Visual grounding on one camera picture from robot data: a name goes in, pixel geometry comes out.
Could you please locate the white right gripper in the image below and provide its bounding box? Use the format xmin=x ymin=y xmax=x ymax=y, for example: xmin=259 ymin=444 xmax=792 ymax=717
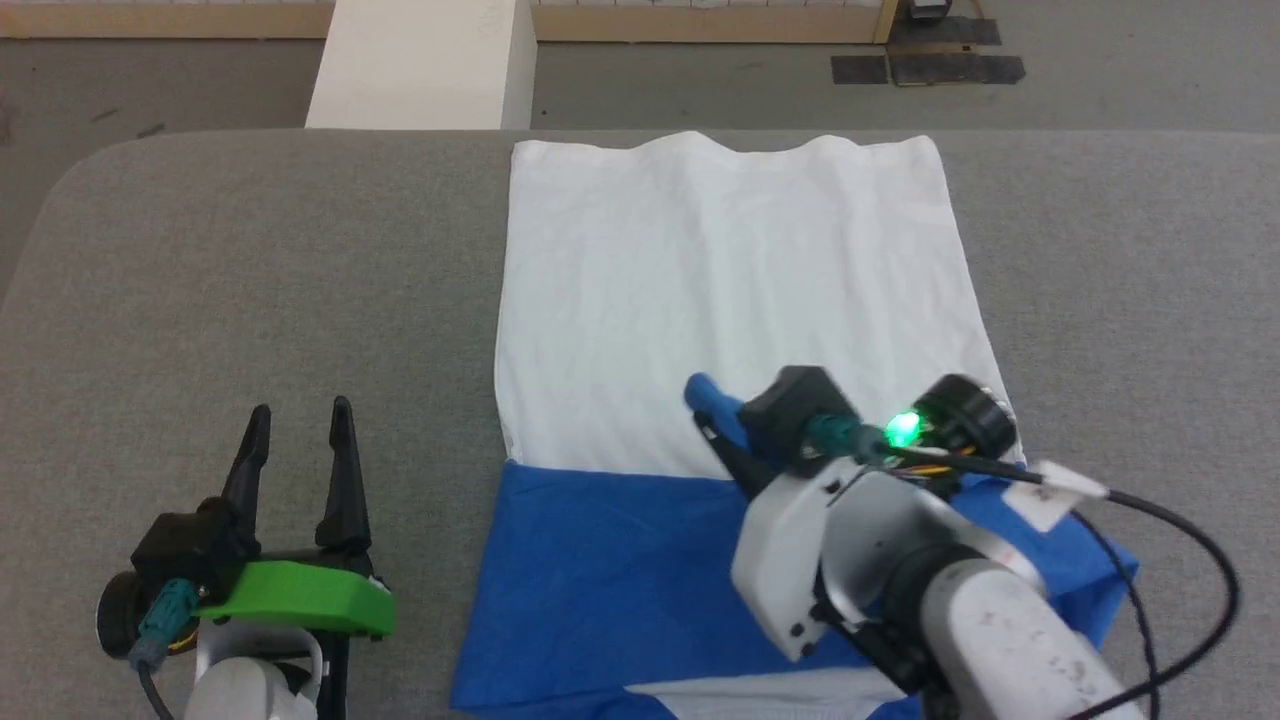
xmin=690 ymin=375 xmax=1019 ymax=663

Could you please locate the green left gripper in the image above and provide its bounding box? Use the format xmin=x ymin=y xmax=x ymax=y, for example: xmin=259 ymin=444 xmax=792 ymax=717
xmin=200 ymin=396 xmax=397 ymax=641

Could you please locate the blue and white garment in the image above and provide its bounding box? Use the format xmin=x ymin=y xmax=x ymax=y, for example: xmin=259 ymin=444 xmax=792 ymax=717
xmin=448 ymin=130 xmax=1141 ymax=720

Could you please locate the grey fabric sofa surface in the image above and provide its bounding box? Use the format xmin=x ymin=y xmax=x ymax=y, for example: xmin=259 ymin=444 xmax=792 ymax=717
xmin=0 ymin=128 xmax=1280 ymax=720

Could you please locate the small black floor mat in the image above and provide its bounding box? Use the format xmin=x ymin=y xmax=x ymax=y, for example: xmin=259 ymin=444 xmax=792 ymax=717
xmin=831 ymin=54 xmax=890 ymax=86

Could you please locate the white pillar block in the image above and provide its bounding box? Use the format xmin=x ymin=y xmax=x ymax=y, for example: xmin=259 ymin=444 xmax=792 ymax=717
xmin=304 ymin=0 xmax=539 ymax=132

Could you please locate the wooden baseboard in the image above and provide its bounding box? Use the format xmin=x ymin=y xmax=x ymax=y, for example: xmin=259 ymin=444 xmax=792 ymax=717
xmin=530 ymin=0 xmax=901 ymax=45
xmin=0 ymin=0 xmax=336 ymax=41

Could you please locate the long black floor mat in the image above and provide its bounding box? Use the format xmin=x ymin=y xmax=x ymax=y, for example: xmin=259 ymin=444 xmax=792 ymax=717
xmin=889 ymin=54 xmax=1027 ymax=87

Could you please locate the black left camera cable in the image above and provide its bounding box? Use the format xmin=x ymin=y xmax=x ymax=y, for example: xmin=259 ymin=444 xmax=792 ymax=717
xmin=135 ymin=640 xmax=179 ymax=720

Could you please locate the white cable label tag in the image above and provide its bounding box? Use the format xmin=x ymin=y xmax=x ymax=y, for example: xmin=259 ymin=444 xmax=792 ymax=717
xmin=1003 ymin=460 xmax=1109 ymax=533

